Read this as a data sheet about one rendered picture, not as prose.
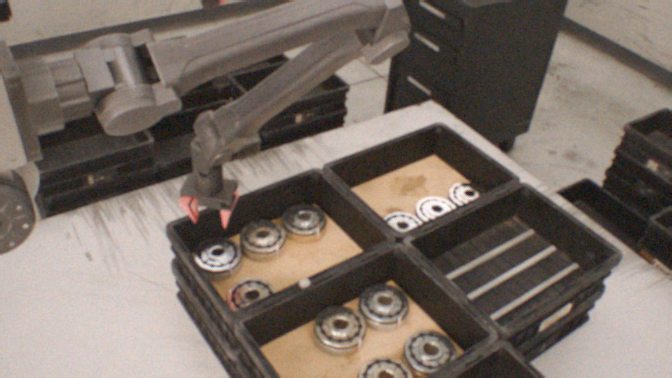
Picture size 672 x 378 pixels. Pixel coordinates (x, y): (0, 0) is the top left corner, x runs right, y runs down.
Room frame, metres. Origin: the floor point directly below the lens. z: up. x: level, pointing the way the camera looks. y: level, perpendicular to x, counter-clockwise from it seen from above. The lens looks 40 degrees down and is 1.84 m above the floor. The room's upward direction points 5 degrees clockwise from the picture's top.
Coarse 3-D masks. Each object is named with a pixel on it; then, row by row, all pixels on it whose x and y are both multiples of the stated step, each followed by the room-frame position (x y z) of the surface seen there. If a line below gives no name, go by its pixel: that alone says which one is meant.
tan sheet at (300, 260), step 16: (288, 240) 1.04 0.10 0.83; (320, 240) 1.05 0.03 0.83; (336, 240) 1.05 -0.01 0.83; (288, 256) 0.98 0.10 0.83; (304, 256) 0.99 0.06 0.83; (320, 256) 0.99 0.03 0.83; (336, 256) 1.00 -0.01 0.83; (240, 272) 0.92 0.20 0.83; (256, 272) 0.93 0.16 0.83; (272, 272) 0.93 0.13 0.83; (288, 272) 0.94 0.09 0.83; (304, 272) 0.94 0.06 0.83; (224, 288) 0.87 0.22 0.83
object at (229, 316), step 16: (304, 176) 1.15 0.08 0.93; (256, 192) 1.08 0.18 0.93; (208, 208) 1.01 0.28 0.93; (176, 224) 0.95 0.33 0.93; (176, 240) 0.90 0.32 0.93; (192, 256) 0.86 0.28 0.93; (352, 256) 0.90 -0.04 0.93; (192, 272) 0.84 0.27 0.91; (320, 272) 0.85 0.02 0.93; (208, 288) 0.78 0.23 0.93; (288, 288) 0.80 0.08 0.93; (224, 304) 0.75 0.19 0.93; (256, 304) 0.76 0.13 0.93
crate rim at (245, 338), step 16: (368, 256) 0.91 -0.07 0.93; (416, 256) 0.92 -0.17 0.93; (336, 272) 0.86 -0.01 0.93; (432, 272) 0.88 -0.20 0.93; (304, 288) 0.81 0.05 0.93; (448, 288) 0.84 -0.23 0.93; (272, 304) 0.76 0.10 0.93; (464, 304) 0.80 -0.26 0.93; (240, 320) 0.71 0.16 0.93; (480, 320) 0.77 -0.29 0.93; (240, 336) 0.68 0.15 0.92; (496, 336) 0.73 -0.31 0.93; (256, 352) 0.65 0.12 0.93; (272, 368) 0.62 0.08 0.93; (448, 368) 0.65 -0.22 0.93
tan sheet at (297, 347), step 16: (352, 304) 0.86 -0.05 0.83; (416, 320) 0.83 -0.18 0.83; (288, 336) 0.77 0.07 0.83; (304, 336) 0.77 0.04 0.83; (368, 336) 0.78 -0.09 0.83; (384, 336) 0.79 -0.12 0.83; (400, 336) 0.79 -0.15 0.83; (448, 336) 0.80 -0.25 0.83; (272, 352) 0.72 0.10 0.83; (288, 352) 0.73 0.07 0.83; (304, 352) 0.73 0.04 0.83; (320, 352) 0.73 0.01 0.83; (368, 352) 0.74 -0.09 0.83; (384, 352) 0.75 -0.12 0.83; (400, 352) 0.75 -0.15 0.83; (288, 368) 0.69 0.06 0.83; (304, 368) 0.69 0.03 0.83; (320, 368) 0.70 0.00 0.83; (336, 368) 0.70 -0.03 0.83; (352, 368) 0.70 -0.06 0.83
